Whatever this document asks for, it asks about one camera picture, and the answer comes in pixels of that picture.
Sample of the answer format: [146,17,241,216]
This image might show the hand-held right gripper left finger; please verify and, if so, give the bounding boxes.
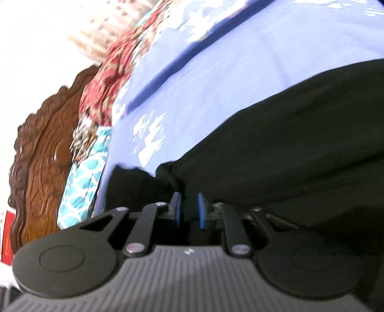
[78,192,183,258]

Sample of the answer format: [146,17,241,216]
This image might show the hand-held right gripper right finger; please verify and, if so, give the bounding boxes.
[196,192,289,258]

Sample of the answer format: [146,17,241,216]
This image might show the black pants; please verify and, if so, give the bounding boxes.
[105,58,384,240]

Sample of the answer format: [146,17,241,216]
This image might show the teal patterned quilt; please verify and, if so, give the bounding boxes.
[57,126,113,231]

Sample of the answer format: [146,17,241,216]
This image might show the grey patterned scarf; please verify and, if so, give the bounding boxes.
[70,111,100,163]

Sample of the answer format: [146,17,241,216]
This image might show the carved wooden headboard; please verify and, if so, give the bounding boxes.
[7,64,103,252]

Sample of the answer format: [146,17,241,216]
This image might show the red floral blanket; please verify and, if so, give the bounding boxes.
[78,18,157,127]

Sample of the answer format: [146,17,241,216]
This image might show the blue printed bedsheet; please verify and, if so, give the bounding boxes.
[99,0,384,217]

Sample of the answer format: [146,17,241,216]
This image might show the red box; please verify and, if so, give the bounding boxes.
[0,210,14,263]

